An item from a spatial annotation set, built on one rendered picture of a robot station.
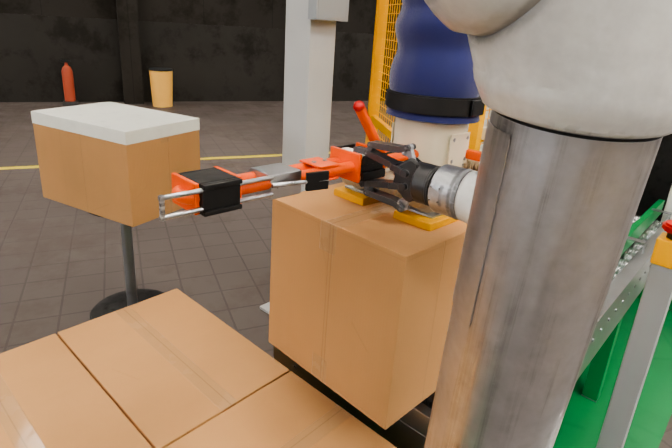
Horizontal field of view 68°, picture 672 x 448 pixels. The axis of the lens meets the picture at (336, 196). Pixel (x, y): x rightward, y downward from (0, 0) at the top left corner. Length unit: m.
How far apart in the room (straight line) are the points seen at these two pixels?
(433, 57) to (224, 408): 0.97
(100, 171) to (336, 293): 1.41
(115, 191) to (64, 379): 0.91
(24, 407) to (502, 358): 1.28
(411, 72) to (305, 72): 1.16
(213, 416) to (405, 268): 0.66
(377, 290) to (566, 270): 0.69
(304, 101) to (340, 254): 1.29
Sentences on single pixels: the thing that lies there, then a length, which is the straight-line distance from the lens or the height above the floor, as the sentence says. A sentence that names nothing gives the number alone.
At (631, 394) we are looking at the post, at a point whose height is 0.54.
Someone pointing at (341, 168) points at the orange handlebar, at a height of 1.20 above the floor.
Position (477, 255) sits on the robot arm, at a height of 1.32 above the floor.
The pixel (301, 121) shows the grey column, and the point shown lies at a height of 1.04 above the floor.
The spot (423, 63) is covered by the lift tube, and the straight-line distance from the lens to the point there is 1.10.
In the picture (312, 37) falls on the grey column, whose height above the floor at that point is 1.40.
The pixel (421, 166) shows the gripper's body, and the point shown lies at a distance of 0.90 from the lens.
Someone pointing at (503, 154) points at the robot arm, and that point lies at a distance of 0.32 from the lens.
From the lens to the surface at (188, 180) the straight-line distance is 0.78.
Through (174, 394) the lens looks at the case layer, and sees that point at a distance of 1.42.
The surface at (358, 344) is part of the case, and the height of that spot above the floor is 0.83.
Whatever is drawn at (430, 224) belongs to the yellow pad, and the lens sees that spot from 1.05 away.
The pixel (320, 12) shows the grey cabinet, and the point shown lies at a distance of 2.16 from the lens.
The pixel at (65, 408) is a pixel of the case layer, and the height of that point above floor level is 0.54.
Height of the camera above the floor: 1.46
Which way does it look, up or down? 19 degrees down
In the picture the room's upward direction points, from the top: 4 degrees clockwise
